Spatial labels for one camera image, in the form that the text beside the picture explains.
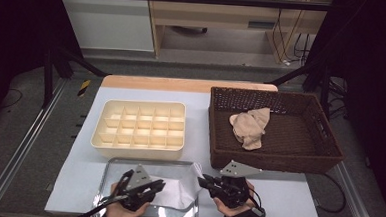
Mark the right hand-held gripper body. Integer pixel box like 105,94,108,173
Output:
213,159,263,211

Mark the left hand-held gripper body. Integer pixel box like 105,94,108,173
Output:
113,162,161,214

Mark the white sock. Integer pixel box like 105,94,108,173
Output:
148,159,206,212

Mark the clear box lid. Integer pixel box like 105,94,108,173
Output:
90,155,202,217

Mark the cream divided storage box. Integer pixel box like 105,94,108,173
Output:
89,97,187,163

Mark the brown wicker basket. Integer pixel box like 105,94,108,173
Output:
205,85,349,176

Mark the person's right hand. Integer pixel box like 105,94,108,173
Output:
211,179,257,217

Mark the person's left hand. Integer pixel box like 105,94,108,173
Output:
104,182,152,217

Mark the white table mat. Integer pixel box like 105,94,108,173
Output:
44,83,328,217

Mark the yellow black tape strip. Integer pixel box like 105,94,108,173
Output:
76,78,92,98

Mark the black metal stand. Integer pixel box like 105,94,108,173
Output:
266,56,334,121
41,44,110,112

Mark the white cabinet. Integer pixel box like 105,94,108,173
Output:
52,0,159,53

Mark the wooden desk shelf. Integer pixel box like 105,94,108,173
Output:
143,0,336,68

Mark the black curtain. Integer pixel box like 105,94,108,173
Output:
0,0,87,142
295,0,386,217

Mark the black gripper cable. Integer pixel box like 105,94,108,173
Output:
70,191,128,217
247,186,269,217

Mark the black floor cable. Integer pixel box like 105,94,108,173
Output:
313,172,349,215
1,86,25,112

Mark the aluminium rail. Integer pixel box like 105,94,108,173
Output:
333,160,384,217
0,74,68,217

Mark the black cable bundle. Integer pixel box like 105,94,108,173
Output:
326,76,351,122
292,33,312,68

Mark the black hanging cable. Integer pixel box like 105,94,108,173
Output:
271,0,290,63

